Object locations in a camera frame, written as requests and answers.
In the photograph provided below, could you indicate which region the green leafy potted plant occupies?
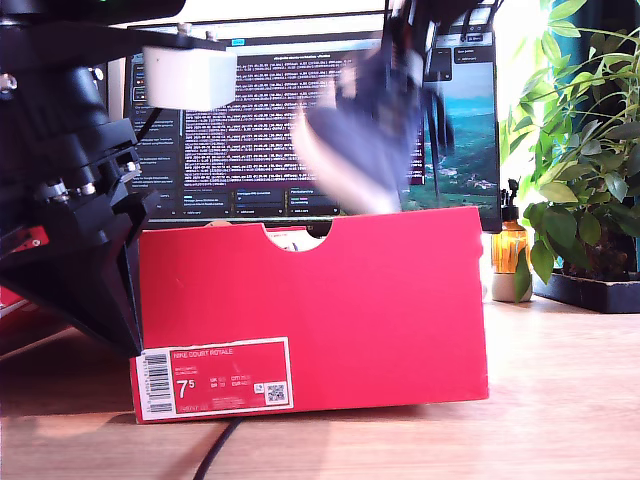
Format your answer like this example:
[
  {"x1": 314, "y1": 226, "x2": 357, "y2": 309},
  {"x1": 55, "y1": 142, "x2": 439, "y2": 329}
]
[{"x1": 499, "y1": 0, "x2": 640, "y2": 304}]

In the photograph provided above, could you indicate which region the small white ceramic pot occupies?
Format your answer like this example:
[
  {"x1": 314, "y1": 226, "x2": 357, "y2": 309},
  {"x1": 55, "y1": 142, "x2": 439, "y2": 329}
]
[{"x1": 491, "y1": 271, "x2": 534, "y2": 304}]

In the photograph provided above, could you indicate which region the amber glass pump bottle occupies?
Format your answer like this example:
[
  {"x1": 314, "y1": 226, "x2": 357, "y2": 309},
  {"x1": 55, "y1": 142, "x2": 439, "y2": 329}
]
[{"x1": 492, "y1": 178, "x2": 531, "y2": 275}]

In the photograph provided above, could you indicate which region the teal curtain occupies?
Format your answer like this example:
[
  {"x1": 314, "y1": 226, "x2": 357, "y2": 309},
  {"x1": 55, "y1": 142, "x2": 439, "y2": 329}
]
[{"x1": 547, "y1": 0, "x2": 640, "y2": 151}]

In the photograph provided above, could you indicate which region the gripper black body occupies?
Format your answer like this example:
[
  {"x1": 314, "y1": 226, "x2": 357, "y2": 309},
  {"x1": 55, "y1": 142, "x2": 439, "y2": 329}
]
[{"x1": 0, "y1": 64, "x2": 161, "y2": 241}]

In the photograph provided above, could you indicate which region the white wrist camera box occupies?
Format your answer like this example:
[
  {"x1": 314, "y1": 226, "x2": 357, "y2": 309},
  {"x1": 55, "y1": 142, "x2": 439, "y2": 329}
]
[{"x1": 0, "y1": 20, "x2": 239, "y2": 112}]

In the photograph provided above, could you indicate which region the blue suede white-striped sneaker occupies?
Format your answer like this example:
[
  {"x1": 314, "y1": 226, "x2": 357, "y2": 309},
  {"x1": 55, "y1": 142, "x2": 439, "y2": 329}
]
[{"x1": 292, "y1": 49, "x2": 455, "y2": 217}]

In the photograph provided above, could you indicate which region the red Nike shoebox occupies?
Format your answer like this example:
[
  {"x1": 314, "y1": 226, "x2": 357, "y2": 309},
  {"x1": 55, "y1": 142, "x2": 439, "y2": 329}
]
[{"x1": 0, "y1": 205, "x2": 490, "y2": 425}]

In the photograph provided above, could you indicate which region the black table cable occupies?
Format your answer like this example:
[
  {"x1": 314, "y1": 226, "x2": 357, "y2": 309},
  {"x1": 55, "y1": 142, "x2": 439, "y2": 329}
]
[{"x1": 192, "y1": 417, "x2": 244, "y2": 480}]

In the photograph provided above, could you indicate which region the black rectangular planter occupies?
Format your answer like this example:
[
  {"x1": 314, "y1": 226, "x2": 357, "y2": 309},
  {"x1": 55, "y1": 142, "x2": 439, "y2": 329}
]
[{"x1": 532, "y1": 271, "x2": 640, "y2": 315}]

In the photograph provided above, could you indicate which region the black camera cable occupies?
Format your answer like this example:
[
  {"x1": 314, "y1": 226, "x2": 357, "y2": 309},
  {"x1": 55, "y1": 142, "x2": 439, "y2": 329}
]
[{"x1": 134, "y1": 107, "x2": 166, "y2": 146}]

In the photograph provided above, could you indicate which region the black computer monitor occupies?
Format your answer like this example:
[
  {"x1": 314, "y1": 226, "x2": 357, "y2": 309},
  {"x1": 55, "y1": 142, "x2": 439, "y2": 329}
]
[{"x1": 122, "y1": 13, "x2": 504, "y2": 235}]

